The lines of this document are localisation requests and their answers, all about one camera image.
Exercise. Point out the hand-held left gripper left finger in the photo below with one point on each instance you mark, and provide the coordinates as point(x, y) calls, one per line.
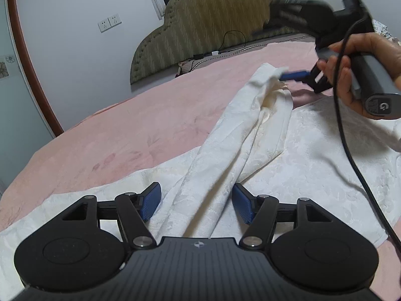
point(151, 201)

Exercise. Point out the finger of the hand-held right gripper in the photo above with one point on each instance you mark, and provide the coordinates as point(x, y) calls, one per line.
point(294, 76)
point(297, 14)

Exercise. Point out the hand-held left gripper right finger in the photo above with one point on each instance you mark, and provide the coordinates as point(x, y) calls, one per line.
point(243, 205)

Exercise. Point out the white pants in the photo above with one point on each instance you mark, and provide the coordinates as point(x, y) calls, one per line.
point(250, 150)

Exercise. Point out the person's right hand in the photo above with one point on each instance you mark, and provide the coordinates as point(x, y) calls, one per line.
point(380, 45)

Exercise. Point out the patterned white pillow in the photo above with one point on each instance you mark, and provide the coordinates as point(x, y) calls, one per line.
point(387, 29)

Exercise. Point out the pink blanket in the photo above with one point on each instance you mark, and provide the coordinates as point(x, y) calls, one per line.
point(131, 125)

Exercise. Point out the olive padded headboard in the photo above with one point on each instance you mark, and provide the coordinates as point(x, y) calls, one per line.
point(216, 15)

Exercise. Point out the mauve mattress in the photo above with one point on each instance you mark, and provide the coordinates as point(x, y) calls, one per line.
point(200, 64)

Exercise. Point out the white wall socket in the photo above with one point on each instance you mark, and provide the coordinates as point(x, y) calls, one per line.
point(110, 22)

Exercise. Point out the brown door frame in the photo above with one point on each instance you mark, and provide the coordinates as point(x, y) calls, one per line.
point(29, 56)

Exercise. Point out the flower wall sticker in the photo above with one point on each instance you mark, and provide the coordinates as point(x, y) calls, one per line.
point(7, 66)

